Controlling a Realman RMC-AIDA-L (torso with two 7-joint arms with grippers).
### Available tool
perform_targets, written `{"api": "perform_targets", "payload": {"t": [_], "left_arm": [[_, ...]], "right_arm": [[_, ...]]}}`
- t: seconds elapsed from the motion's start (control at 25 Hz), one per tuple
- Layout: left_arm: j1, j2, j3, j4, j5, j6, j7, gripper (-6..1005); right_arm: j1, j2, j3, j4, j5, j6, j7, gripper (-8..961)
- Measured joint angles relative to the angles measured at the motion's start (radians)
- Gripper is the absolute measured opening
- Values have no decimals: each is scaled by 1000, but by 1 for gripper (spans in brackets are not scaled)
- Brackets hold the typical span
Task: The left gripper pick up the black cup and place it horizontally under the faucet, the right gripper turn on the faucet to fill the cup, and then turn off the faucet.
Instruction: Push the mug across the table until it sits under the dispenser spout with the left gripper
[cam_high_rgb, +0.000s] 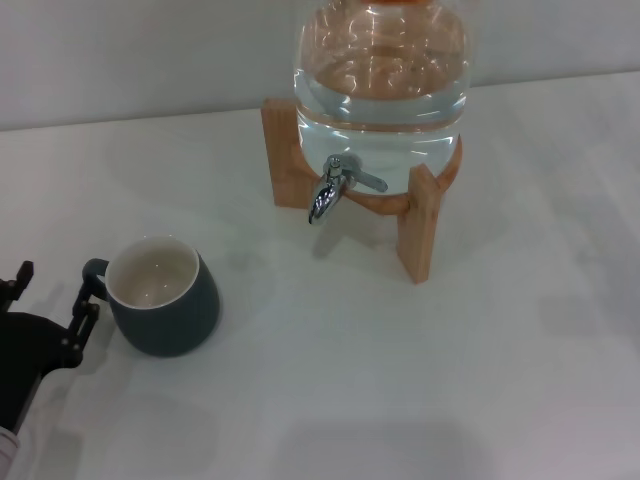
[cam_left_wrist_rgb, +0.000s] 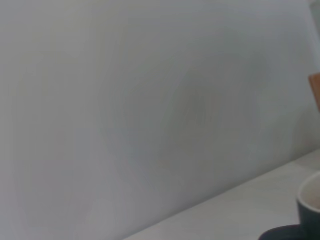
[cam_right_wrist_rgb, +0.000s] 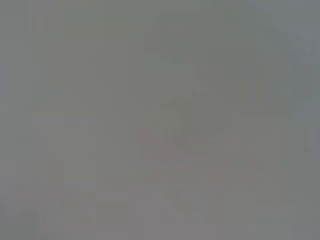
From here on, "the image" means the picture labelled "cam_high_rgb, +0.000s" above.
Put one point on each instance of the wooden dispenser stand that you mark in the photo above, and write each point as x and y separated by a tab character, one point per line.
280	150

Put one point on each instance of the clear glass water dispenser jar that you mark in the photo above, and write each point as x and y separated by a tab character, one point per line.
380	125

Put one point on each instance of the chrome faucet with lever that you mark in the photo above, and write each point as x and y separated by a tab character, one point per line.
325	197

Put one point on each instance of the black cup with white inside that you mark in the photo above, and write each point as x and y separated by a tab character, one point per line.
170	325

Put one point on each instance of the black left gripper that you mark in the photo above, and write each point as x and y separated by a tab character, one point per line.
25	350

